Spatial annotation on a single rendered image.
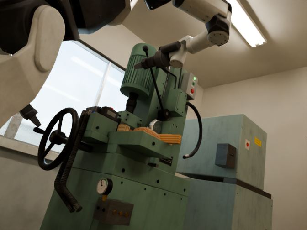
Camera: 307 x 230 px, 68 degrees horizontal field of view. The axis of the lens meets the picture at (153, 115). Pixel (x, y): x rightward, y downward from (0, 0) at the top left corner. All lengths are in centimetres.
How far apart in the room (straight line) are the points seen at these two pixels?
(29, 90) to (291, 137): 306
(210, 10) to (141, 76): 61
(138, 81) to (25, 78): 86
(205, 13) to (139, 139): 52
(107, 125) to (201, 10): 63
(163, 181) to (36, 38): 90
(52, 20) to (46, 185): 213
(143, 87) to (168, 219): 71
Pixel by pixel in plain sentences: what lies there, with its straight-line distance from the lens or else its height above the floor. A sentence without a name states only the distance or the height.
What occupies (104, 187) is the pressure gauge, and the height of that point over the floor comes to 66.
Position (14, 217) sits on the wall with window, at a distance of 255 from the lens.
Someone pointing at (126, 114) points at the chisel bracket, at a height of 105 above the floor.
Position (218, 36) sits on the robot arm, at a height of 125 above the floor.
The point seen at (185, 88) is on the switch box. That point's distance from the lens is 151.
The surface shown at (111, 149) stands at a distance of 104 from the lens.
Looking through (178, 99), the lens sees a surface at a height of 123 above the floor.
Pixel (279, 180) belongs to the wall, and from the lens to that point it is 320.
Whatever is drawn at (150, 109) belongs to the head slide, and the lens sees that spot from 135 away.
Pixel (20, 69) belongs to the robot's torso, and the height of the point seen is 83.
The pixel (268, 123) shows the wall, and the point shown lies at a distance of 346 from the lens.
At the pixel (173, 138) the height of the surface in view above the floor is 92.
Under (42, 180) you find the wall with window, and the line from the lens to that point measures 255.
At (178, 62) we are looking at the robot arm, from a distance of 107.
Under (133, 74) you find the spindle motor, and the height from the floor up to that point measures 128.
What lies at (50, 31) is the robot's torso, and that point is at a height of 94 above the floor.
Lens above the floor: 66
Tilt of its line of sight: 19 degrees up
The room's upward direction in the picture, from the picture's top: 14 degrees clockwise
